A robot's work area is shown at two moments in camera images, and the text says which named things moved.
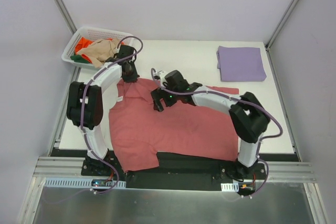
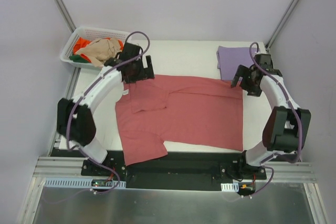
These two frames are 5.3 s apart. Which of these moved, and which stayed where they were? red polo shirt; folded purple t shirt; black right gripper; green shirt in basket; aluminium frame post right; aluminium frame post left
Moved: black right gripper; red polo shirt
Stayed: aluminium frame post left; green shirt in basket; aluminium frame post right; folded purple t shirt
